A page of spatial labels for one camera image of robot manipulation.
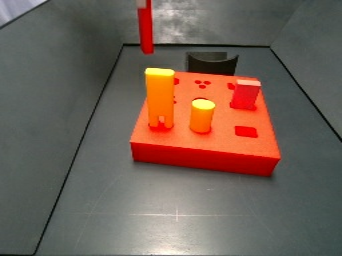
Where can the black curved bracket stand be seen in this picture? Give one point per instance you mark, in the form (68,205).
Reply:
(211,63)

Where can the red shape sorting board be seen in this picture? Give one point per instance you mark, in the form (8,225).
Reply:
(240,143)

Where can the yellow cylinder peg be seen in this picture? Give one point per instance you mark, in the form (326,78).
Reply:
(200,117)

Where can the tall yellow arch block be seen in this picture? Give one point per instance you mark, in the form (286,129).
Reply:
(159,86)

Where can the red rectangular block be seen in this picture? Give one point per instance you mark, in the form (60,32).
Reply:
(245,94)

